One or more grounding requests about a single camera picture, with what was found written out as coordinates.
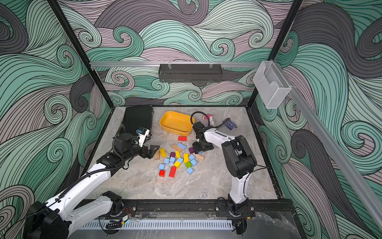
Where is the blue cube bottom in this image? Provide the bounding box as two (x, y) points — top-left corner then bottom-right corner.
(187, 167), (194, 175)

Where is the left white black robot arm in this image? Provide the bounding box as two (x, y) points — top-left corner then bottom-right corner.
(23, 133), (160, 239)

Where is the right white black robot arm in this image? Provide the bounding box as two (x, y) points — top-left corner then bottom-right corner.
(192, 122), (257, 216)

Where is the natural wood block left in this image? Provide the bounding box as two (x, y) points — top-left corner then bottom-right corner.
(154, 151), (160, 160)

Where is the yellow block left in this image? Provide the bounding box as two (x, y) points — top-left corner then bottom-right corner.
(160, 148), (167, 158)

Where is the natural wood long block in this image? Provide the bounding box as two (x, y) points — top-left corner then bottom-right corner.
(194, 153), (205, 161)

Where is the blue long block top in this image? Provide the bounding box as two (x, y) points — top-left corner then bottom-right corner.
(177, 142), (187, 150)

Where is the yellow long block centre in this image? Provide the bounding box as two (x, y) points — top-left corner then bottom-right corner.
(183, 153), (189, 164)

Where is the natural wood block top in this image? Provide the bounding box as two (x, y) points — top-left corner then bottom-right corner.
(172, 144), (183, 152)

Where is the pink white small toy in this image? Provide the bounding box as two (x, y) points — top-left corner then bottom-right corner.
(203, 115), (215, 126)

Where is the red long block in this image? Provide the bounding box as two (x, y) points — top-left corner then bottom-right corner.
(169, 166), (177, 178)

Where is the yellow plastic basket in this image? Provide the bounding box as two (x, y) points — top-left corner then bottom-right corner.
(160, 111), (193, 136)

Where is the dark blue small card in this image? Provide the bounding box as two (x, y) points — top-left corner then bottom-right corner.
(223, 118), (237, 130)

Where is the black hard case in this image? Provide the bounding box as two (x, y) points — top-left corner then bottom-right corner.
(121, 106), (154, 136)

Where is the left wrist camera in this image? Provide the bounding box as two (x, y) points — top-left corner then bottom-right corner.
(136, 127), (151, 147)

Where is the black front rail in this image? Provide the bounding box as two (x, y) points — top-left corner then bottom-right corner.
(122, 199), (295, 218)

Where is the white slotted cable duct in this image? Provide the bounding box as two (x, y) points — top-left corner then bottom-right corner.
(80, 219), (233, 231)

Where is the black wall shelf tray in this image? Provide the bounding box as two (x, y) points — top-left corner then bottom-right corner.
(158, 63), (223, 84)

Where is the clear acrylic wall holder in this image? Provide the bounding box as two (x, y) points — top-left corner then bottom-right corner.
(253, 61), (291, 109)

